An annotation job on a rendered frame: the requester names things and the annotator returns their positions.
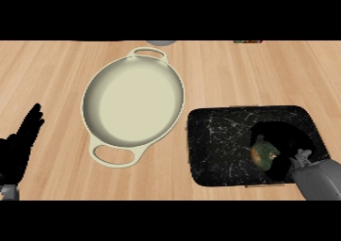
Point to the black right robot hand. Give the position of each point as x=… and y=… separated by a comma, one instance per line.
x=287, y=141

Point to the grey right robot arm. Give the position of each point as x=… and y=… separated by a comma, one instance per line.
x=319, y=179

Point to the green orange squash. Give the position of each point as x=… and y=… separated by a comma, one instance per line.
x=265, y=154

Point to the cream oval pot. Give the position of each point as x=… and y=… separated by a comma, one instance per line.
x=132, y=105

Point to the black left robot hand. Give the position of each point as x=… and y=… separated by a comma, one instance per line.
x=15, y=147

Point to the black marbled tray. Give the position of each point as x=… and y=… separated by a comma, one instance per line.
x=223, y=147

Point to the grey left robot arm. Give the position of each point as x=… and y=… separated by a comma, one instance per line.
x=8, y=192

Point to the grey round object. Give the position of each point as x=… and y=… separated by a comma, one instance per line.
x=161, y=42

